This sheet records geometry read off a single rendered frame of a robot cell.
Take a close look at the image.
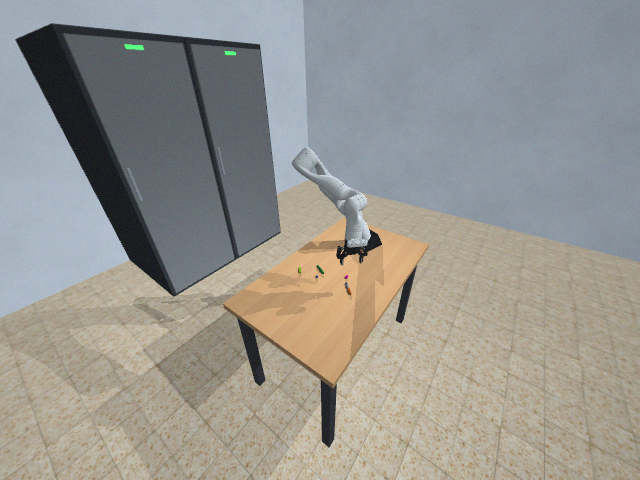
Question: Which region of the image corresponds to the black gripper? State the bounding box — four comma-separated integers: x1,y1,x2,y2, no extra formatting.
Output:
336,239,368,266

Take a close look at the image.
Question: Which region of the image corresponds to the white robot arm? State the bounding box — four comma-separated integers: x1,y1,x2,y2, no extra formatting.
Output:
292,147,371,247

